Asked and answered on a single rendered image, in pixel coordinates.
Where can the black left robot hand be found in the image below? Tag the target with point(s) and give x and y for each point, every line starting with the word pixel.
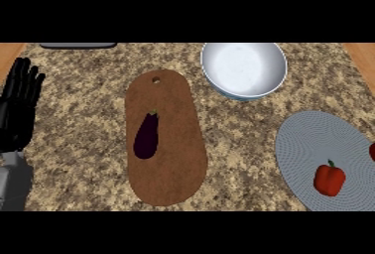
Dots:
pixel 17 109

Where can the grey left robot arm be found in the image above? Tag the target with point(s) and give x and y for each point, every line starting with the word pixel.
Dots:
pixel 13 182

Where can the white bowl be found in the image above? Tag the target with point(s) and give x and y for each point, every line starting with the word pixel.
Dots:
pixel 244 69

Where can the grey round placemat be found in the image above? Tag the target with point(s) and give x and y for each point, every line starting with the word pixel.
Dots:
pixel 318 145

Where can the red can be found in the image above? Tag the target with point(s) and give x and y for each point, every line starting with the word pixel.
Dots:
pixel 373 152

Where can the dark purple eggplant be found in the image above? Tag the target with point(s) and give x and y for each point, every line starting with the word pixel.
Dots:
pixel 147 139

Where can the brown wooden cutting board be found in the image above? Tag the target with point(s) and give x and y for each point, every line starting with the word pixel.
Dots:
pixel 166 149

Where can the red bell pepper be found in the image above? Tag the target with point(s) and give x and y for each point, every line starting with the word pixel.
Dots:
pixel 330 180

